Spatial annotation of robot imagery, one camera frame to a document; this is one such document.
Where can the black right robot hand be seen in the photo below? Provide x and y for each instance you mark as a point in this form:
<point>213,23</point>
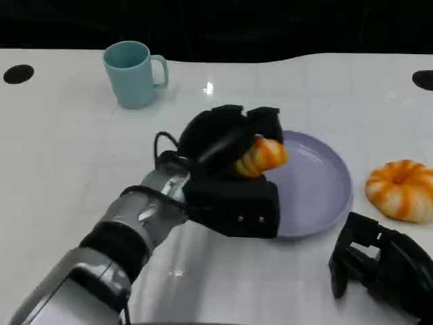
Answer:
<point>389,267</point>

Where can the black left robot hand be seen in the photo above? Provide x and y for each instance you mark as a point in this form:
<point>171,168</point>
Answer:
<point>216,139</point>

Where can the orange and white bread roll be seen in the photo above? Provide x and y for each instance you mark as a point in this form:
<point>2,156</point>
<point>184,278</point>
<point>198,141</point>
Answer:
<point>400,193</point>
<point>262,157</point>

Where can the pale green mug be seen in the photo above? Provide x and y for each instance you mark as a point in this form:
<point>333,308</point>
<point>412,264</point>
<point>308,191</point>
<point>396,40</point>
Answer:
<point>130,76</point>

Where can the lilac plate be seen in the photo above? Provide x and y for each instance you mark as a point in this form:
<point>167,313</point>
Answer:
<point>311,189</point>

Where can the black table grommet hole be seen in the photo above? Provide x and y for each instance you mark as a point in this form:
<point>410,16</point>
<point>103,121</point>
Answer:
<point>424,79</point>
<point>18,74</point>

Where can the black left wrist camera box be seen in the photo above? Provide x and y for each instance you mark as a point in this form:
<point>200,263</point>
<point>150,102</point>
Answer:
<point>236,206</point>

